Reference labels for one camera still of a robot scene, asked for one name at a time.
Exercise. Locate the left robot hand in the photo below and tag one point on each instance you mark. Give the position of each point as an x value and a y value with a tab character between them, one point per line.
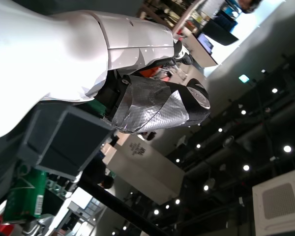
64	61

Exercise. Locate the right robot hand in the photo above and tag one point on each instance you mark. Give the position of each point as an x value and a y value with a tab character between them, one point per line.
38	226

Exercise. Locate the grey plastic storage box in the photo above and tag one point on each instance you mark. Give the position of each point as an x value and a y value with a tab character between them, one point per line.
64	137

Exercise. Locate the beige counter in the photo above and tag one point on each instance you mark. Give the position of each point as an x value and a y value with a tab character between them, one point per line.
201	57

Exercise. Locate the computer monitor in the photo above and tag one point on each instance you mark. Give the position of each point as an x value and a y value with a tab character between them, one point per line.
205	43

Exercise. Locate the black angled panel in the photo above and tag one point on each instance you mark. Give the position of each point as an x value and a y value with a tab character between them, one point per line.
218	34

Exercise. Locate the person with dark hair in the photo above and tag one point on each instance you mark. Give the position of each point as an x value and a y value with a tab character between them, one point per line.
249	5

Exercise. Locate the ceiling air conditioner cassette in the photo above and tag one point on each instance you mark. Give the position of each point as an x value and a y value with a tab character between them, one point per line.
280	201

